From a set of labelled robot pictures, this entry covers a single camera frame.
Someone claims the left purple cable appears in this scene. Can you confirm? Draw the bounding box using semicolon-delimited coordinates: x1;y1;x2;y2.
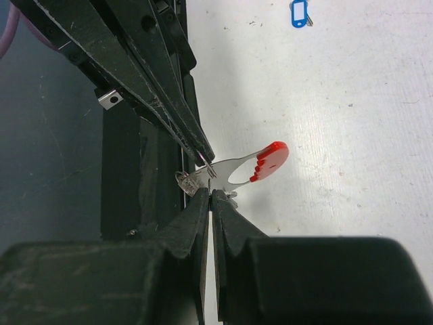
0;3;21;60

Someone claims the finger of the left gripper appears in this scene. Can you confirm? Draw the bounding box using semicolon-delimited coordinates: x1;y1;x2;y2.
91;1;214;161
15;1;206;166

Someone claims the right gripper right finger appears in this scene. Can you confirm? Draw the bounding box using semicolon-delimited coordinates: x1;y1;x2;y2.
211;190;267;322

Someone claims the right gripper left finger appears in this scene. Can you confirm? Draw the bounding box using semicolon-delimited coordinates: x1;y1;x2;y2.
154;188;210;322

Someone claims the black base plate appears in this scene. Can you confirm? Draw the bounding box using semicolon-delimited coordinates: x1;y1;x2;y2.
100;102;194;240

